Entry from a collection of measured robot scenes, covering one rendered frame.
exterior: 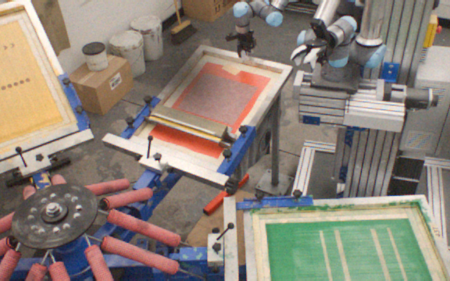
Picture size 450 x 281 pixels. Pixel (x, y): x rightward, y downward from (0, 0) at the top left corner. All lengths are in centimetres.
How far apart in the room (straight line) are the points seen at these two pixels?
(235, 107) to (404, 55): 86
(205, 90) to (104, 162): 154
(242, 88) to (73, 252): 125
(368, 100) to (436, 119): 42
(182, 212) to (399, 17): 193
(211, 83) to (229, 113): 26
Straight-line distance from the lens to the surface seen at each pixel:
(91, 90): 429
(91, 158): 399
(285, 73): 259
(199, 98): 257
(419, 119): 265
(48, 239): 172
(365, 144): 283
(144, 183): 216
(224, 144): 224
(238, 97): 253
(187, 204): 345
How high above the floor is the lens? 257
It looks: 41 degrees down
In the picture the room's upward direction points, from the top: 4 degrees counter-clockwise
